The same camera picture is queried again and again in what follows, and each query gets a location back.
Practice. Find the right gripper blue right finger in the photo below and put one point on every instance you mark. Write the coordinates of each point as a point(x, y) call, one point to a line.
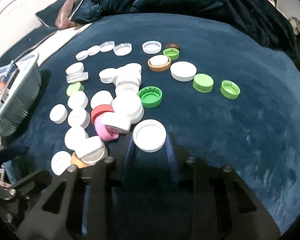
point(172, 159)

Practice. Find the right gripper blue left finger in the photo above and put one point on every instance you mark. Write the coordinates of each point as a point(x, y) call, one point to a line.
point(129, 151)

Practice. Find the large white ridged lid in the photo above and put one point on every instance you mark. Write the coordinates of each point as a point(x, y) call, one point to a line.
point(149, 135)

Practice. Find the large clear ridged lid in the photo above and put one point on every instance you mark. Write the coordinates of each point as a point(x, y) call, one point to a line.
point(77, 77)

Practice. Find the pink cap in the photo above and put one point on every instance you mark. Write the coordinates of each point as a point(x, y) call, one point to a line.
point(103, 132)

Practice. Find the orange cap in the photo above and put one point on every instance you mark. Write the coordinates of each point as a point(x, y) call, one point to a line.
point(76, 161)

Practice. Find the dark green open cap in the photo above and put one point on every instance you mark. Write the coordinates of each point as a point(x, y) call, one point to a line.
point(150, 96)

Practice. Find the white cap bottom left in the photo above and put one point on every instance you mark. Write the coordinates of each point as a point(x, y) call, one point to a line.
point(60, 162)

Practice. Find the red cap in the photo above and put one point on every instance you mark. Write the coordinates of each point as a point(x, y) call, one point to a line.
point(99, 110)

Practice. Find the light green closed cap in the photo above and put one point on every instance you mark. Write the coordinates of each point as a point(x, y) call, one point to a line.
point(203, 83)

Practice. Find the large white flat lid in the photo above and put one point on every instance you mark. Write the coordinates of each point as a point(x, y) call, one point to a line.
point(183, 71)

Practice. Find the white cap left edge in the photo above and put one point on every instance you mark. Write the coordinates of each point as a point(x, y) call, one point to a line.
point(58, 114)

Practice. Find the small light green open cap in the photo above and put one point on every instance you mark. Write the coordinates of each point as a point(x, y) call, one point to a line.
point(172, 53)

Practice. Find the white cap centre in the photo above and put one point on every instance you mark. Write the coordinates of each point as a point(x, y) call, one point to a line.
point(107, 75)

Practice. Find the flat light green lid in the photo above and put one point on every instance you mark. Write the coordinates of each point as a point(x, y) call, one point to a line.
point(74, 87)

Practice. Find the small dark brown cap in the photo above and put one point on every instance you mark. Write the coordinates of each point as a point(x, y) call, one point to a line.
point(172, 46)

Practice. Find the clear lid far right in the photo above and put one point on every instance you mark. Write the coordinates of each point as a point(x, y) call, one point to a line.
point(151, 47)

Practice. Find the white cap above clear lid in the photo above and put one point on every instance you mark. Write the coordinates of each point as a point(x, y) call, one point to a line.
point(77, 67)

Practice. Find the small white cap end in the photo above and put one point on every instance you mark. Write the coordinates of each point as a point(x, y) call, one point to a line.
point(82, 55)

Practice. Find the small white cap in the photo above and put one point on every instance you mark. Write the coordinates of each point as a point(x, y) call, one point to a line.
point(93, 50)

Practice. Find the light blue mesh basket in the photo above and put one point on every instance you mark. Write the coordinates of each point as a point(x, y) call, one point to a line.
point(21, 96)

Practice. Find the blue white cardboard box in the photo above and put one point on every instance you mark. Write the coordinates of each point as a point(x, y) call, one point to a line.
point(8, 74)

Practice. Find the brown pillow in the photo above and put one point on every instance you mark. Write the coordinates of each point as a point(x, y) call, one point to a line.
point(63, 19)

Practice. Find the dark blue crumpled blanket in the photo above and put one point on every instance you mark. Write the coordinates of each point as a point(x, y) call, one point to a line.
point(258, 19)

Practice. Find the dark blue piped pillow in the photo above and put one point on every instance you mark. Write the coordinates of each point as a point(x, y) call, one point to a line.
point(48, 16)

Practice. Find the brown ring lid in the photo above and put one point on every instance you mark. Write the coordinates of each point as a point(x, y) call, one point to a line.
point(159, 63)

